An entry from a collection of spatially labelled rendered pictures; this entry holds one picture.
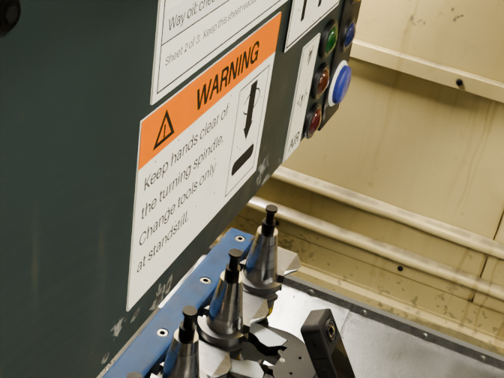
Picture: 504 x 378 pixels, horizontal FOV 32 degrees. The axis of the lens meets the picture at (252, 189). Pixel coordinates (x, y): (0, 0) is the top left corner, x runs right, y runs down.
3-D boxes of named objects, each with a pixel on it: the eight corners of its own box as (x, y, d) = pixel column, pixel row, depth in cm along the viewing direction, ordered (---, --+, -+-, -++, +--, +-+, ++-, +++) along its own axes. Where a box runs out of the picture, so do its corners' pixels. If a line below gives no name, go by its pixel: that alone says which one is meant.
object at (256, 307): (274, 305, 110) (275, 300, 110) (257, 330, 106) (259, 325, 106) (224, 286, 112) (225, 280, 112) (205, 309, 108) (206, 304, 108)
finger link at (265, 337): (209, 349, 112) (265, 388, 107) (215, 313, 108) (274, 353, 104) (226, 337, 114) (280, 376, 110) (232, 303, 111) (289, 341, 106)
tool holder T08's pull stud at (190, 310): (183, 327, 92) (187, 302, 90) (197, 334, 92) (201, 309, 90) (175, 336, 91) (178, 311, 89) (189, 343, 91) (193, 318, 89)
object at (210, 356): (238, 358, 102) (238, 353, 101) (218, 388, 97) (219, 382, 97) (184, 336, 103) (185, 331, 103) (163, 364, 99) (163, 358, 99)
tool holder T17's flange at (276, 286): (242, 268, 117) (244, 253, 116) (286, 280, 116) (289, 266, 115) (227, 295, 112) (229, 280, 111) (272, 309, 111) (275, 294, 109)
